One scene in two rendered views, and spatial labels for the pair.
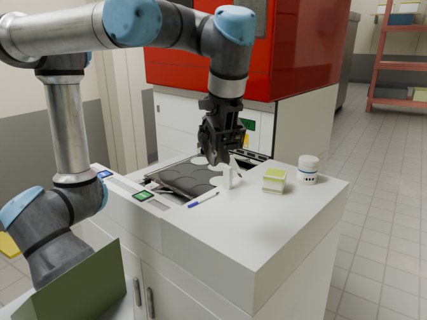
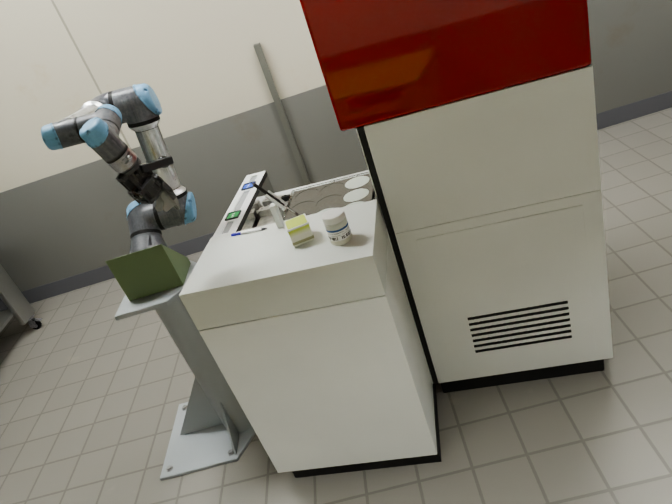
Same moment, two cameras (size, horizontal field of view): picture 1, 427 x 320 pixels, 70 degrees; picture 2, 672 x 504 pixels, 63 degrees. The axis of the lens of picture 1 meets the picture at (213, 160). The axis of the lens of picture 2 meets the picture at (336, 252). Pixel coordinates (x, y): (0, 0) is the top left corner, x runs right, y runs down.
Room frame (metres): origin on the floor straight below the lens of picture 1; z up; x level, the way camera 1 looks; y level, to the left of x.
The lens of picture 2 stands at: (0.35, -1.68, 1.77)
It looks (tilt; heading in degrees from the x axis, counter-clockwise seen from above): 29 degrees down; 64
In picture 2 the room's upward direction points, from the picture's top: 20 degrees counter-clockwise
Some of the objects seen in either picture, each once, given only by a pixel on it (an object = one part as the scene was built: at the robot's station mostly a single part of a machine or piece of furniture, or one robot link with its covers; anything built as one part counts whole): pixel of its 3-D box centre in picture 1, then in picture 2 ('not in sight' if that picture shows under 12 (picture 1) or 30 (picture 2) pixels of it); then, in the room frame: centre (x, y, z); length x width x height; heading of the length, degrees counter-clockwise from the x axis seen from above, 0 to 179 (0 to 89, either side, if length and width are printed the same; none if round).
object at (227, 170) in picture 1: (230, 169); (279, 208); (0.99, -0.06, 1.03); 0.06 x 0.04 x 0.13; 138
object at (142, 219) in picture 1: (124, 201); (247, 215); (1.01, 0.34, 0.89); 0.55 x 0.09 x 0.14; 48
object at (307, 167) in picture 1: (307, 169); (337, 226); (1.03, -0.35, 1.01); 0.07 x 0.07 x 0.10
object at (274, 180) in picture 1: (274, 181); (299, 230); (0.96, -0.22, 1.00); 0.07 x 0.07 x 0.07; 68
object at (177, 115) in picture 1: (205, 129); (379, 139); (1.53, 0.04, 1.02); 0.81 x 0.03 x 0.40; 48
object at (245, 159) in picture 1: (229, 160); not in sight; (1.40, -0.08, 0.89); 0.44 x 0.02 x 0.10; 48
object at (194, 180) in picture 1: (203, 174); (329, 201); (1.23, 0.05, 0.90); 0.34 x 0.34 x 0.01; 48
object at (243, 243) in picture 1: (263, 215); (289, 263); (0.90, -0.17, 0.89); 0.62 x 0.35 x 0.14; 138
